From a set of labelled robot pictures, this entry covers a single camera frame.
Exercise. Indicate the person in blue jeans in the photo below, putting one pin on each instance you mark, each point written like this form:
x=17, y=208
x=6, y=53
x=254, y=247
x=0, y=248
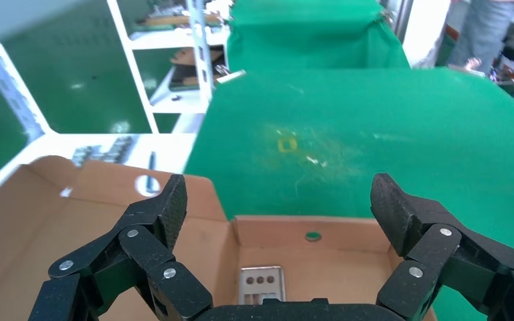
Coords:
x=483, y=31

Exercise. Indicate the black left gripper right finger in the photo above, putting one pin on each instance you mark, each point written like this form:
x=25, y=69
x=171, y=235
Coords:
x=434, y=248

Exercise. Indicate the white slotted angle bar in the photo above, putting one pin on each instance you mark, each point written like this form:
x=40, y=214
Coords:
x=4, y=79

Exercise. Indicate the white metal shelving rack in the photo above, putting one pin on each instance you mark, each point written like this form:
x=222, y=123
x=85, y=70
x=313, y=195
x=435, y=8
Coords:
x=168, y=42

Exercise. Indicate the silver metal post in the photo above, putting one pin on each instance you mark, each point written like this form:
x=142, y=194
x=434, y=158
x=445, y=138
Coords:
x=402, y=17

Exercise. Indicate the flat white sheet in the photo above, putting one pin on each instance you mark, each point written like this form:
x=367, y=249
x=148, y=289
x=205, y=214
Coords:
x=168, y=146

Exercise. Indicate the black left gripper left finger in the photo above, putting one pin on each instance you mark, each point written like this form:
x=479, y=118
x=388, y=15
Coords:
x=141, y=248

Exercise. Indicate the silver metal IO shield plate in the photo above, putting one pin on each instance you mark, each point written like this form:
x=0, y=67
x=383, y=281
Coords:
x=261, y=288

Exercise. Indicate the brown cardboard box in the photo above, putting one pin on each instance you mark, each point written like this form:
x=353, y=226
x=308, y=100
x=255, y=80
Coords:
x=39, y=230

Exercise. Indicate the silver slotted metal strip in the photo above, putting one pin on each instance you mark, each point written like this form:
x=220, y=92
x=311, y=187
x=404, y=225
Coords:
x=123, y=145
x=84, y=155
x=106, y=154

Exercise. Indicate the brown cardboard piece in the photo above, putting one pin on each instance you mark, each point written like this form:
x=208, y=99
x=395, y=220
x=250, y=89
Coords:
x=186, y=57

